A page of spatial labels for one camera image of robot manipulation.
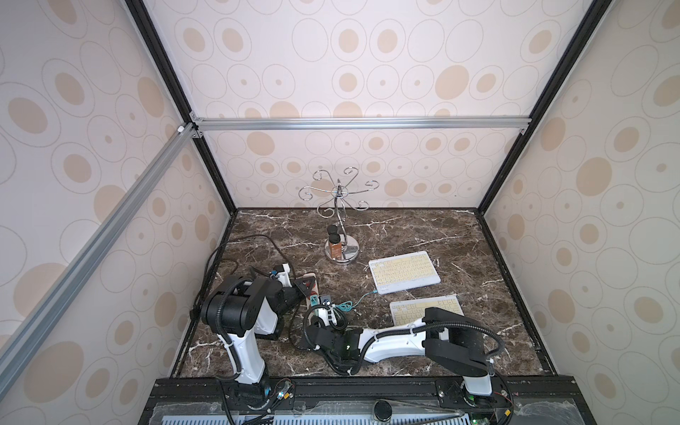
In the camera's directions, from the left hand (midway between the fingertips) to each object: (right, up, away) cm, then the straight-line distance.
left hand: (322, 280), depth 92 cm
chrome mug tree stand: (+6, +29, -10) cm, 31 cm away
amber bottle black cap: (+4, +10, +5) cm, 13 cm away
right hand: (0, -10, -6) cm, 12 cm away
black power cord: (-31, +3, +3) cm, 31 cm away
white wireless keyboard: (+30, +2, +8) cm, 31 cm away
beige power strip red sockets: (-3, -4, 0) cm, 5 cm away
